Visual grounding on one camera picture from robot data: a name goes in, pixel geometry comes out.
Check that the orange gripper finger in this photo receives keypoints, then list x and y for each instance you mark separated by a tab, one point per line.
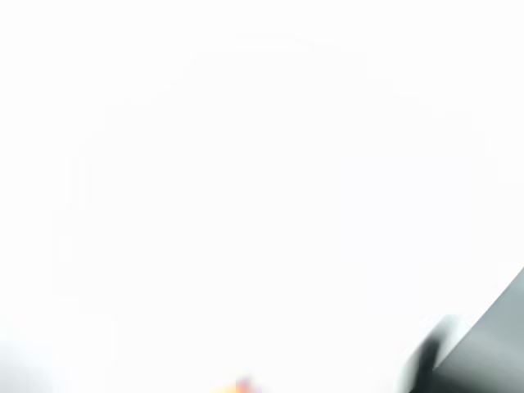
239	387

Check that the black object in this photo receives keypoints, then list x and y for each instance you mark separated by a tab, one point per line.
425	360

